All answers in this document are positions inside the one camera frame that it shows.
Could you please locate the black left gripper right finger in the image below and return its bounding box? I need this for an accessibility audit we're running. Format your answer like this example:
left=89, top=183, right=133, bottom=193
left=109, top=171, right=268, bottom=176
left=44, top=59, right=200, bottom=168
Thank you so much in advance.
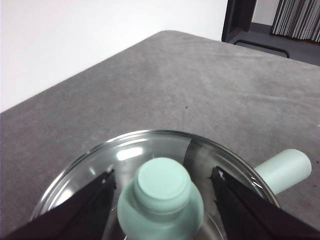
left=210, top=166, right=320, bottom=240

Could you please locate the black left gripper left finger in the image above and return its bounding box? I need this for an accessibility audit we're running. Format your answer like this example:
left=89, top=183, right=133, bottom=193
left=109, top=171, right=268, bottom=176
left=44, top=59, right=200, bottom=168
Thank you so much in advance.
left=0, top=168, right=118, bottom=240

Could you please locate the glass lid with green knob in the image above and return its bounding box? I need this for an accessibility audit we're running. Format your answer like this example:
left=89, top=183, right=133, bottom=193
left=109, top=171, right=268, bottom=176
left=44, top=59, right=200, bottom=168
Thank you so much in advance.
left=29, top=129, right=281, bottom=240

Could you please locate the black bent metal bar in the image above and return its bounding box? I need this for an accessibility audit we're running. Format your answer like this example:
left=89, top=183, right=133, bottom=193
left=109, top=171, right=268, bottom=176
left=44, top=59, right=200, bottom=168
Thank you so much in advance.
left=233, top=39, right=291, bottom=59

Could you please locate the black metal stand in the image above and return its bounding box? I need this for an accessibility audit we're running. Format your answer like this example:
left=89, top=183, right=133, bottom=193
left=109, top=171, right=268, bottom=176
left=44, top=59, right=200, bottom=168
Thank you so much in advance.
left=221, top=0, right=258, bottom=43

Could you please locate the grey striped curtain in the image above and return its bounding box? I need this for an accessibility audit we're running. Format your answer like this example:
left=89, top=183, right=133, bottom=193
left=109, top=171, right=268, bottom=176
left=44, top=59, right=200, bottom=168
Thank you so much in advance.
left=271, top=0, right=320, bottom=42

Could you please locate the green pot with straight handle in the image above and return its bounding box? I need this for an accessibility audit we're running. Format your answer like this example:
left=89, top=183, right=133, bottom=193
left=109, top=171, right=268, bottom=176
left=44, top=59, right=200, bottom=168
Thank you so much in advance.
left=253, top=148, right=313, bottom=195

